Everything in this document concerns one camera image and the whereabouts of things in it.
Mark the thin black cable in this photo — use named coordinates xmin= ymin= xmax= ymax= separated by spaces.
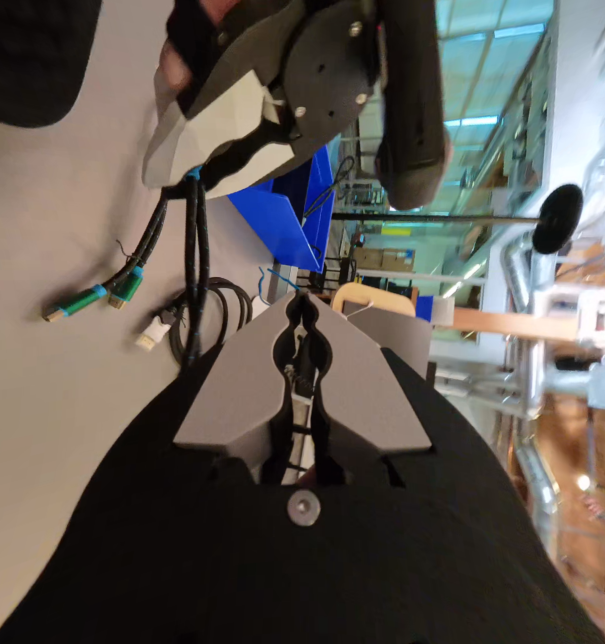
xmin=135 ymin=277 xmax=254 ymax=369

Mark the round silver duct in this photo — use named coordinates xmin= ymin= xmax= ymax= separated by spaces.
xmin=501 ymin=231 xmax=560 ymax=554

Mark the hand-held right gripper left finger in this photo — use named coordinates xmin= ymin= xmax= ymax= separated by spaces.
xmin=173 ymin=292 xmax=301 ymax=485

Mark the thin black looped cord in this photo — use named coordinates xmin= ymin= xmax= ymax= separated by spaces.
xmin=302 ymin=156 xmax=356 ymax=220

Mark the blue twist tie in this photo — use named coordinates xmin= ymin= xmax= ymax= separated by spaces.
xmin=259 ymin=267 xmax=301 ymax=305

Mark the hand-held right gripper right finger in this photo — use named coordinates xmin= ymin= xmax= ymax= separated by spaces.
xmin=302 ymin=293 xmax=432 ymax=485

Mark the blue plastic bin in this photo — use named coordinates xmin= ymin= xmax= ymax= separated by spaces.
xmin=227 ymin=146 xmax=336 ymax=274

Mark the black floor lamp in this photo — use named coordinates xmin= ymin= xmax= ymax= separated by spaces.
xmin=332 ymin=183 xmax=585 ymax=256

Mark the wooden-edged black board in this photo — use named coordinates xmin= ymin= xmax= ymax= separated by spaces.
xmin=331 ymin=282 xmax=434 ymax=379

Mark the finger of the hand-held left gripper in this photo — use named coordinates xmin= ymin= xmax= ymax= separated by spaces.
xmin=142 ymin=69 xmax=285 ymax=190
xmin=202 ymin=141 xmax=303 ymax=200

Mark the black mouse pad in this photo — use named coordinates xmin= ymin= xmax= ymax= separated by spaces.
xmin=0 ymin=0 xmax=103 ymax=129

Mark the cardboard box with blue label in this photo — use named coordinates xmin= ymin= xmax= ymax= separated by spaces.
xmin=382 ymin=249 xmax=417 ymax=273

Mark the person's left hand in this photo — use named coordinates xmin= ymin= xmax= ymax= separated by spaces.
xmin=159 ymin=0 xmax=245 ymax=92

